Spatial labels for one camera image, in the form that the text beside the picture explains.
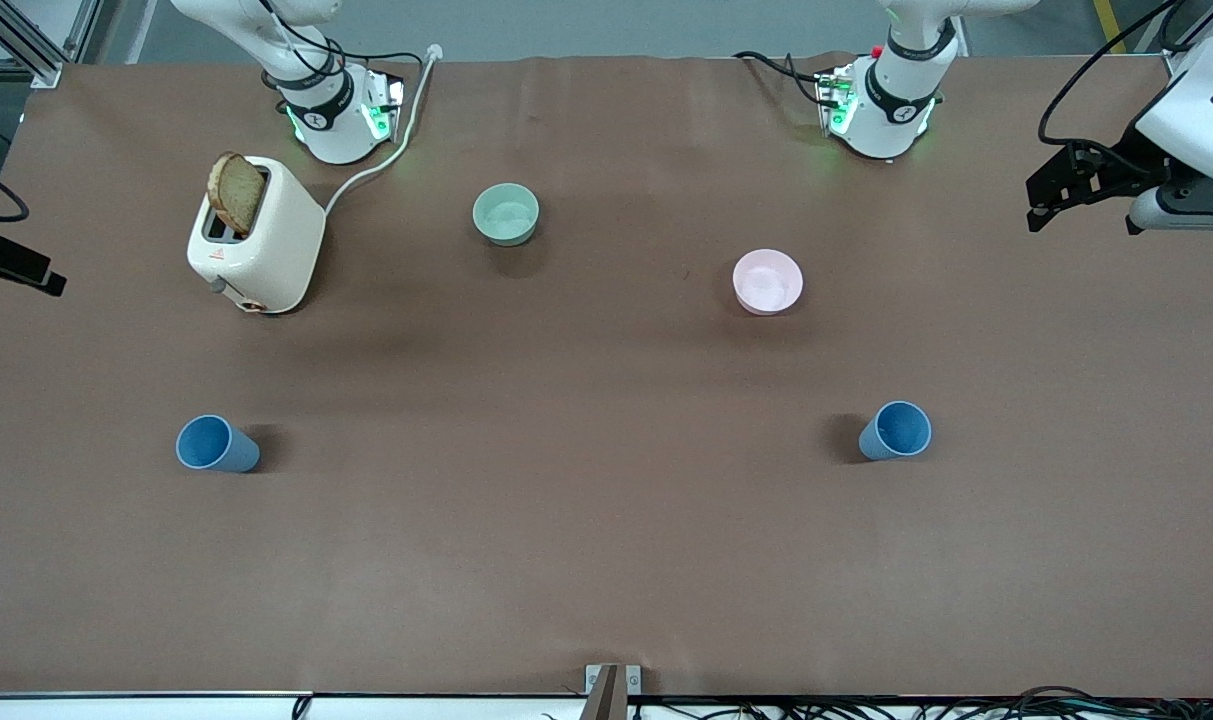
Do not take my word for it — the blue plastic cup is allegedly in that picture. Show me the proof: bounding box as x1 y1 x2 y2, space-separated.
175 414 261 474
858 400 933 462

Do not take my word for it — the brown bread slice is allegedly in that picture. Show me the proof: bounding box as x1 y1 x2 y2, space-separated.
207 152 267 237

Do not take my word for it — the cream white toaster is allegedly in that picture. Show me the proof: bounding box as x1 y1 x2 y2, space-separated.
187 155 327 316

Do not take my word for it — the pale pink bowl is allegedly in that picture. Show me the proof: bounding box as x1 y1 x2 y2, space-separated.
733 249 805 316

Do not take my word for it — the mint green bowl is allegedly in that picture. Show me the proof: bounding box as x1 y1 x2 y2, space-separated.
472 183 541 247

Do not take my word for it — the brown table cover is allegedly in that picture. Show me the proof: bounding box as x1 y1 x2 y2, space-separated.
0 52 1213 698

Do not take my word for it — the aluminium frame post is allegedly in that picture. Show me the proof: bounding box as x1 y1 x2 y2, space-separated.
1161 0 1213 76
0 0 102 89

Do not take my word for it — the black arm base cable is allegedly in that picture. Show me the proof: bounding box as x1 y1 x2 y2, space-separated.
734 50 829 106

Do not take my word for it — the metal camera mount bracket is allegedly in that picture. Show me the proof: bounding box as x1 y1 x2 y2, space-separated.
585 664 642 720

